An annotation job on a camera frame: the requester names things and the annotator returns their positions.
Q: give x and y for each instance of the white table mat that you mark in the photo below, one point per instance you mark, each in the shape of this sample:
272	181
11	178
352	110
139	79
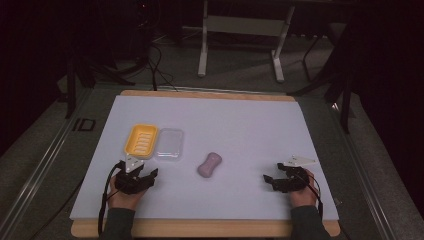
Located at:
240	133

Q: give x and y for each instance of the yellow soap dish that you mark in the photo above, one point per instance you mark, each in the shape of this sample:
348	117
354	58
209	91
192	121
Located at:
141	141

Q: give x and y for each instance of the person's left hand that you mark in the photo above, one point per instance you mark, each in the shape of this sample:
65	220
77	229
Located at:
125	200

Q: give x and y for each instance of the person's right hand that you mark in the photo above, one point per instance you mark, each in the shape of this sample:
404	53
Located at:
305	197

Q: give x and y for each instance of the black stand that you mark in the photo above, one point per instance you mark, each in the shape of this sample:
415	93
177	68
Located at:
340	80
75	71

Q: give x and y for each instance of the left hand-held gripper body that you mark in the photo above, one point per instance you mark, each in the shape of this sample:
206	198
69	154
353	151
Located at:
128	183

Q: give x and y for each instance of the metal floor rail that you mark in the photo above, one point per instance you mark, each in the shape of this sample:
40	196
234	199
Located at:
36	173
363	173

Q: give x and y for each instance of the clear plastic container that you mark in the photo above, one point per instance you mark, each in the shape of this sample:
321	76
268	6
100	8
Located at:
169	143

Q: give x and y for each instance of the wooden table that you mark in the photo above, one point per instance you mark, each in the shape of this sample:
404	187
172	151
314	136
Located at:
200	228

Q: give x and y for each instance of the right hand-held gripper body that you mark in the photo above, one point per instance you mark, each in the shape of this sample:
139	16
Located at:
293	180

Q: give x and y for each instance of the pink soap bar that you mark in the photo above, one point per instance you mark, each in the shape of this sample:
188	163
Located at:
209	165

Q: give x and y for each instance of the white metal stand frame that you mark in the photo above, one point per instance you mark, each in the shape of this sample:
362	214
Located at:
245	25

